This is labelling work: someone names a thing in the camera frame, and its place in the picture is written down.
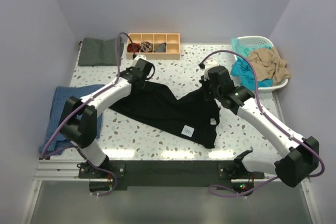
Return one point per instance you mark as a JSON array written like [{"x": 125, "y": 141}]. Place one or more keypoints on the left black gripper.
[{"x": 128, "y": 70}]

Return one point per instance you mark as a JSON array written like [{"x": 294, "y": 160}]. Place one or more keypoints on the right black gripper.
[{"x": 205, "y": 80}]

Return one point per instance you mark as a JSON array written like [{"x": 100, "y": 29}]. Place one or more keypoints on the black t-shirt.
[{"x": 190, "y": 117}]

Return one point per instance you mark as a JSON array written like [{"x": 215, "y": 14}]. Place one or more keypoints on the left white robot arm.
[{"x": 79, "y": 117}]

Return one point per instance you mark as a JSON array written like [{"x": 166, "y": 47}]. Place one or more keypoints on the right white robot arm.
[{"x": 299, "y": 155}]

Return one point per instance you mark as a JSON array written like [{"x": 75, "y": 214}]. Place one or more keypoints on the brown patterned small item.
[{"x": 146, "y": 46}]

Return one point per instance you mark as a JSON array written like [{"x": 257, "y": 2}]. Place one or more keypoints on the red black small item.
[{"x": 133, "y": 47}]

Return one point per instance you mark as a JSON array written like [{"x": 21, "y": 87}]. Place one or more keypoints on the teal t-shirt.
[{"x": 241, "y": 69}]

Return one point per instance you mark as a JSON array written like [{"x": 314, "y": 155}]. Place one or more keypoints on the dark grey small item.
[{"x": 159, "y": 48}]

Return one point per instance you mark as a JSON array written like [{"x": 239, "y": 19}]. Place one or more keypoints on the wooden compartment tray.
[{"x": 172, "y": 41}]

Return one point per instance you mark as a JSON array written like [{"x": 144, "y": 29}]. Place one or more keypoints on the folded grey-green t-shirt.
[{"x": 97, "y": 52}]

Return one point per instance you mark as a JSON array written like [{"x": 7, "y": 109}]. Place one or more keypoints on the tan t-shirt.
[{"x": 268, "y": 65}]

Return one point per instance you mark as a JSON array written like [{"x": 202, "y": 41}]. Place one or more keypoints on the white laundry basket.
[{"x": 266, "y": 85}]

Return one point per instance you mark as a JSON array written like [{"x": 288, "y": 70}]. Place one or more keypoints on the folded blue t-shirt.
[{"x": 60, "y": 97}]

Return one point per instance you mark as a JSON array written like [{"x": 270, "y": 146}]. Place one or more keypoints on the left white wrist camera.
[{"x": 139, "y": 56}]

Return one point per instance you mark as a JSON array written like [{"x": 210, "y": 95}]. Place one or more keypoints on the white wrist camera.
[
  {"x": 139, "y": 56},
  {"x": 210, "y": 64}
]

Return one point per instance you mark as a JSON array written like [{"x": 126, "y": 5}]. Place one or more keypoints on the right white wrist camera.
[{"x": 210, "y": 64}]

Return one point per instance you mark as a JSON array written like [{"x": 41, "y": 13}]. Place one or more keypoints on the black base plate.
[{"x": 182, "y": 174}]

